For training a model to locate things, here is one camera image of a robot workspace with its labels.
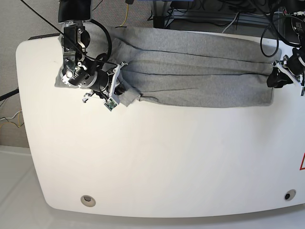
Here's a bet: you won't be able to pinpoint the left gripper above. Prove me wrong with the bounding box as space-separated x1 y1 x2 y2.
266 49 305 88

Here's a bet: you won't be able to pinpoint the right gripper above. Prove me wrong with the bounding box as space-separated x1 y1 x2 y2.
81 62 128 103

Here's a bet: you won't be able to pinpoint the grey T-shirt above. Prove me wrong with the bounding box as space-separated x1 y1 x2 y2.
54 25 283 108

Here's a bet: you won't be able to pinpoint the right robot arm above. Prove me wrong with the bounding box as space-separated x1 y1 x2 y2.
55 0 127 110

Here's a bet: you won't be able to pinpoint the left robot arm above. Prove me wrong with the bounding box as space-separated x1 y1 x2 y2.
260 0 305 95

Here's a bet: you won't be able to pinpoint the black table leg base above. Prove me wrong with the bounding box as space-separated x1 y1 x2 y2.
153 16 167 29

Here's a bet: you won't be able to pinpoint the red triangle sticker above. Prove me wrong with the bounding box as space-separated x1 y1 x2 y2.
299 154 305 170

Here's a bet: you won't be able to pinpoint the right table grommet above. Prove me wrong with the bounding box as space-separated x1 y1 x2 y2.
284 189 296 201

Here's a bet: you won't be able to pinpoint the table grommet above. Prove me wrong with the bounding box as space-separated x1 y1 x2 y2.
81 195 96 208
284 189 296 201

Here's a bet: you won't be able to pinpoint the left table grommet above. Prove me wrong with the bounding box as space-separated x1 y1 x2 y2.
81 195 96 208

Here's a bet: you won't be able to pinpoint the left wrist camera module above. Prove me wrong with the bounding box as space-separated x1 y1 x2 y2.
104 98 120 112

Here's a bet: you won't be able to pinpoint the yellow cable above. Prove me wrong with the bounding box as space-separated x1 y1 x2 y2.
120 3 131 27

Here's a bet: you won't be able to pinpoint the white cable on floor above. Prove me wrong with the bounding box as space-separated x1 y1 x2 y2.
0 109 22 120

